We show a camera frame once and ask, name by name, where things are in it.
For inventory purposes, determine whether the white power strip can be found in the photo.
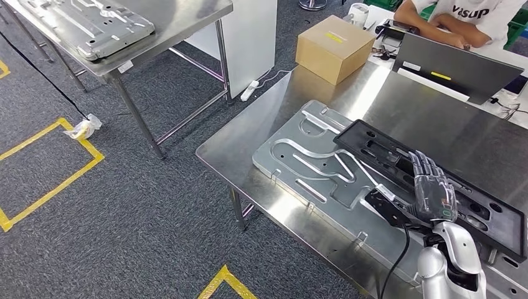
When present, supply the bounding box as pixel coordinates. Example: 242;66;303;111
240;69;292;103

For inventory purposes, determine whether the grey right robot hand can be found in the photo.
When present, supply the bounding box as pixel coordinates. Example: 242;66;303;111
406;150;459;224

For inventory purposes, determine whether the brown cardboard box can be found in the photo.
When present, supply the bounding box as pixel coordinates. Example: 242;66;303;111
295;14;377;87

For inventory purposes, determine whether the white partition panel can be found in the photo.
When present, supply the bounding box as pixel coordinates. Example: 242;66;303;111
185;0;278;100

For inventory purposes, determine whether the black smartphone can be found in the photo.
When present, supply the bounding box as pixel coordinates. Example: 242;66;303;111
504;74;528;96

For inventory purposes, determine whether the person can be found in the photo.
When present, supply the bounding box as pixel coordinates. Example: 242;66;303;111
393;0;528;50

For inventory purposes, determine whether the black pouch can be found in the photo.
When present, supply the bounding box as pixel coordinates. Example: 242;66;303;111
374;19;422;42

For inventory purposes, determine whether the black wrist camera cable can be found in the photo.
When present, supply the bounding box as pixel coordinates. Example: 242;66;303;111
377;225;412;299

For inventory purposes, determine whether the stamped sheet metal panel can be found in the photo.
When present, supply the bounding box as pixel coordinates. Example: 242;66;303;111
18;0;156;62
252;99;528;299

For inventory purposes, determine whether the grey laptop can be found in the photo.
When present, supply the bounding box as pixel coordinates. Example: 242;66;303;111
391;31;525;106

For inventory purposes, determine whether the green plastic crate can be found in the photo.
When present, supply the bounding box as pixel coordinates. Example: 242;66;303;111
362;0;403;12
503;18;528;52

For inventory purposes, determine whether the thin black floor cable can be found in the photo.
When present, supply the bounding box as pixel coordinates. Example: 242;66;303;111
0;30;90;121

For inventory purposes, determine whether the pale wrist camera on bracket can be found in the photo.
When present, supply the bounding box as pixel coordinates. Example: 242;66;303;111
364;183;435;230

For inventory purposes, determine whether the black plastic license plate frame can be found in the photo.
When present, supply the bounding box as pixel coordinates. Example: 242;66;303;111
332;119;528;264

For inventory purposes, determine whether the white cup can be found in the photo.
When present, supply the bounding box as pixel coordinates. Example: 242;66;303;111
347;2;371;30

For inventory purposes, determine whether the stainless steel workbench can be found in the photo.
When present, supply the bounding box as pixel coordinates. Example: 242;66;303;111
195;62;528;299

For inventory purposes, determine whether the stainless steel table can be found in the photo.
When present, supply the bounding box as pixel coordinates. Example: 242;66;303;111
0;0;235;161

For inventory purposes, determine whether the bunch of keys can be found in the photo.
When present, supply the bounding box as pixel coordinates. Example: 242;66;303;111
370;44;397;62

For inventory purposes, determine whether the chrome round stand base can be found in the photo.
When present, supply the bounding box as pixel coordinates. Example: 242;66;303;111
297;0;328;12

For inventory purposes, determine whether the tangled thin desk cable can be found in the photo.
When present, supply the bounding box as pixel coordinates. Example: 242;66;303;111
489;96;522;121

